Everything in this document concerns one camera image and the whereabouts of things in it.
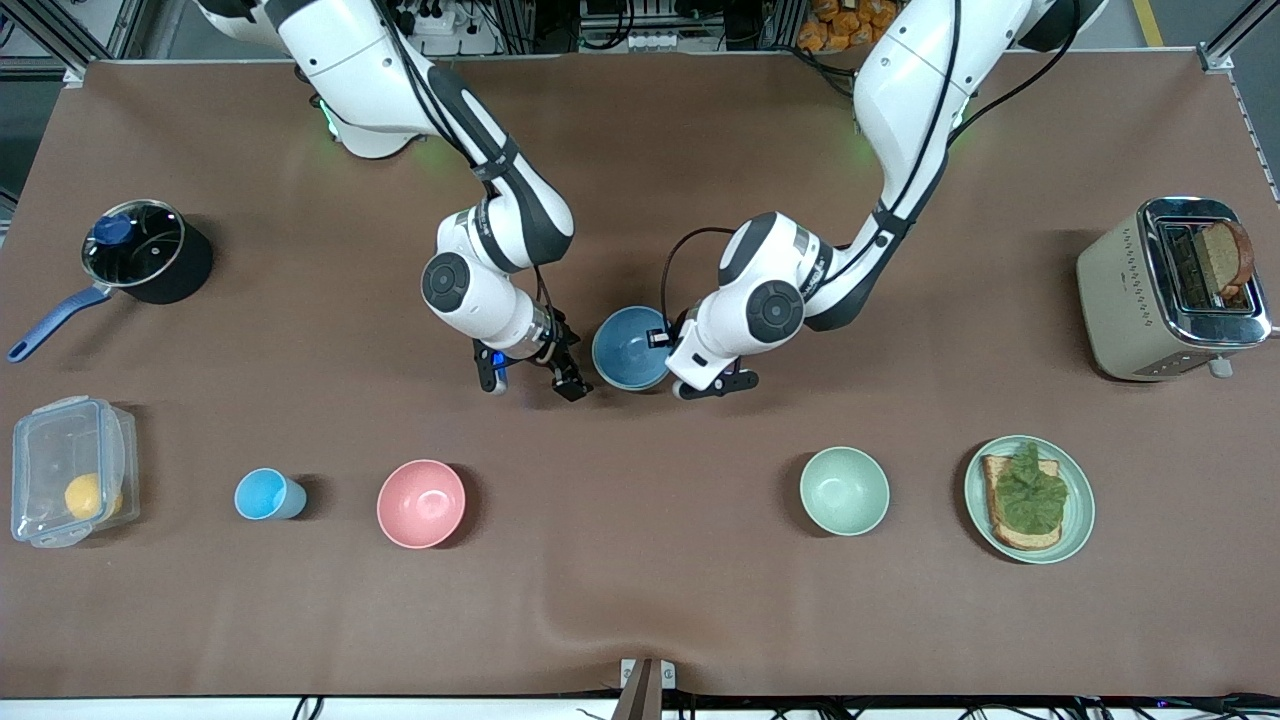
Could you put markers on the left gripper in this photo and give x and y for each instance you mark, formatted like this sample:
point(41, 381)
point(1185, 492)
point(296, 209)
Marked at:
point(681, 328)

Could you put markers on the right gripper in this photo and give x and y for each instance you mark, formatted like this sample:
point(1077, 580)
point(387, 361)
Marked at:
point(559, 350)

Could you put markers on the pink bowl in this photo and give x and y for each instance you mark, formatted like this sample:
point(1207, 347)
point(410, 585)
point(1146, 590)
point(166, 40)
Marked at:
point(421, 504)

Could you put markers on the blue bowl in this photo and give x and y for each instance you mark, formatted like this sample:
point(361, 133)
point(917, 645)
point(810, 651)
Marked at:
point(630, 345)

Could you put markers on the blue cup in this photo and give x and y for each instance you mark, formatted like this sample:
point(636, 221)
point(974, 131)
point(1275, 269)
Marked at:
point(262, 494)

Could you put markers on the bread slice with crust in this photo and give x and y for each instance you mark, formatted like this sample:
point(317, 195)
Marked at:
point(1010, 538)

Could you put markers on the cream and chrome toaster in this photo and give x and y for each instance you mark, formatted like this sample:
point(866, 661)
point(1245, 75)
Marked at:
point(1120, 300)

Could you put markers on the metal clamp bracket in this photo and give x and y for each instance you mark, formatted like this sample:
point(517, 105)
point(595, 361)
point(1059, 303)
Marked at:
point(647, 685)

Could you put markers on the green lettuce leaf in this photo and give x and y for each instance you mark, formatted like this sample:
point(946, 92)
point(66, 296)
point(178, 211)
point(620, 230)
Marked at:
point(1030, 495)

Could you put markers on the light green plate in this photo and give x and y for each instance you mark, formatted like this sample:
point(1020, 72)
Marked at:
point(1080, 510)

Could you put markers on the pale mint green bowl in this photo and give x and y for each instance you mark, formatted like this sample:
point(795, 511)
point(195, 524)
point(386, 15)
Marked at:
point(844, 491)

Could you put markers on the yellow lemon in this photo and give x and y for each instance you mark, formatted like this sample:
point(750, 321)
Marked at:
point(88, 497)

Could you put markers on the clear plastic lidded container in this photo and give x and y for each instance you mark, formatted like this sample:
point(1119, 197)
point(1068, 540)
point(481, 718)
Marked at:
point(55, 440)

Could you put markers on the glass lid blue knob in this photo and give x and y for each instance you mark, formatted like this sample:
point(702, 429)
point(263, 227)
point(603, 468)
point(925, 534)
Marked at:
point(135, 245)

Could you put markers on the white power strip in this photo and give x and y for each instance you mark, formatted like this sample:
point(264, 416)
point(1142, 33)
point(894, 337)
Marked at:
point(450, 25)

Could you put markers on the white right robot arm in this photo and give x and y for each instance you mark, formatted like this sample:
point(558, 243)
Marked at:
point(350, 60)

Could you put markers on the aluminium frame beam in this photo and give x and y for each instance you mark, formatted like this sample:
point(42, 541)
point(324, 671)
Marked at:
point(60, 25)
point(1240, 40)

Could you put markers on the bag of orange fruits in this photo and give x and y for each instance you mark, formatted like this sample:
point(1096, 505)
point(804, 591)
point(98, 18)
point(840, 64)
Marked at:
point(835, 25)

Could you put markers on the brown table cloth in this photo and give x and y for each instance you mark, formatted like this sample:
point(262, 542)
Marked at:
point(640, 550)

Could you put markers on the brown toast slice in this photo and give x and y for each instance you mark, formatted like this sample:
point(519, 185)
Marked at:
point(1225, 258)

